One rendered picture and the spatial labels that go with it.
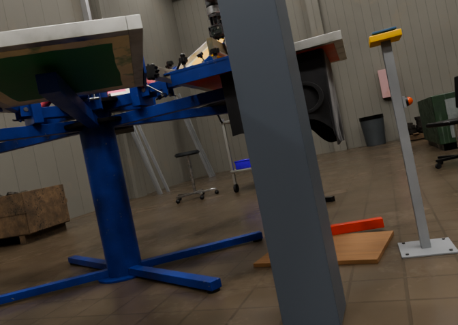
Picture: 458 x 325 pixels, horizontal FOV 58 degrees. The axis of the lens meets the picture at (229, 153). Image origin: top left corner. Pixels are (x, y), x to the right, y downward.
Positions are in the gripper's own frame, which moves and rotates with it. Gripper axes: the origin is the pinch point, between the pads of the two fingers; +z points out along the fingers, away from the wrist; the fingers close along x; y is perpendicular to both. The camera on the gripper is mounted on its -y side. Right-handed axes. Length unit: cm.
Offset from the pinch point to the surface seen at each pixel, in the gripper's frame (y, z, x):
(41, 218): -179, 83, -308
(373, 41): 18, 16, 71
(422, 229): 13, 100, 76
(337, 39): 29, 14, 57
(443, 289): 57, 110, 75
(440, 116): -405, 61, 159
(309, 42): 29, 12, 46
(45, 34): 122, 13, -9
